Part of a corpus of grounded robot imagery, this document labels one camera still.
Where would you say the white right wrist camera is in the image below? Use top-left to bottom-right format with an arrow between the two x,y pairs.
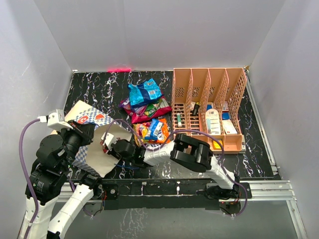
100,132 -> 120,150

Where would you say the pink plastic file organizer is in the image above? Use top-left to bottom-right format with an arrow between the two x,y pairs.
171,68 -> 247,154

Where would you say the red white small box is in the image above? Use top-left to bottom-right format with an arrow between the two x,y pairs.
222,101 -> 229,112

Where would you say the purple Fox's candy bag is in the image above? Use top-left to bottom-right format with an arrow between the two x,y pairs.
118,97 -> 147,117

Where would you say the yellow round tape measure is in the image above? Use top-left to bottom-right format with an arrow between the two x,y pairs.
212,139 -> 223,150

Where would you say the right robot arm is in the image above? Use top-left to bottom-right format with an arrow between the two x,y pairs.
101,133 -> 240,200

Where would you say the black marker pen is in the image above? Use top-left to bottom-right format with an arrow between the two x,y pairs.
192,102 -> 200,117

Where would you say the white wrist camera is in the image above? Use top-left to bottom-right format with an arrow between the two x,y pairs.
100,132 -> 120,150
37,109 -> 73,132

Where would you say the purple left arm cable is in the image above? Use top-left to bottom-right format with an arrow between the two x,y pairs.
19,119 -> 40,239

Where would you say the pink snack bag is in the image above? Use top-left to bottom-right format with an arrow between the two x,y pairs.
120,97 -> 172,124

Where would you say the small blue candy pack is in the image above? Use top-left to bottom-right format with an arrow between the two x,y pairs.
144,119 -> 164,141

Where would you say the orange Fox's candy bag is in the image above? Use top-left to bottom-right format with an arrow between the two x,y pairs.
134,119 -> 170,146

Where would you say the blue snack bag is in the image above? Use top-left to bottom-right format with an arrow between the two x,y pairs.
128,79 -> 163,108

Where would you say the green Fox's candy bag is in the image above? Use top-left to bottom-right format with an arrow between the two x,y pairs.
144,99 -> 163,118

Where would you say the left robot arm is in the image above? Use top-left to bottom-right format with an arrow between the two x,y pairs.
18,120 -> 103,239

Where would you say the white round tape roll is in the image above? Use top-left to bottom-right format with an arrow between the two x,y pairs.
205,109 -> 221,135

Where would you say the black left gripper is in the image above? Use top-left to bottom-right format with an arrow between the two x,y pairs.
57,118 -> 96,170

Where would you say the blue plastic case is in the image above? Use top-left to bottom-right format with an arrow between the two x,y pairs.
222,112 -> 231,120

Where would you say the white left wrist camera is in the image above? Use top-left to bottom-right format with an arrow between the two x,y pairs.
37,109 -> 73,132

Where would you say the blue bag handle string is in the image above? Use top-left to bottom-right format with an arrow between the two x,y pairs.
113,163 -> 140,171

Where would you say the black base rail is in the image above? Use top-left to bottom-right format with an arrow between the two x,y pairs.
102,178 -> 220,210

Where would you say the blue checkered paper bag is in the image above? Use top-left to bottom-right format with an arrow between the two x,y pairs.
64,101 -> 119,178

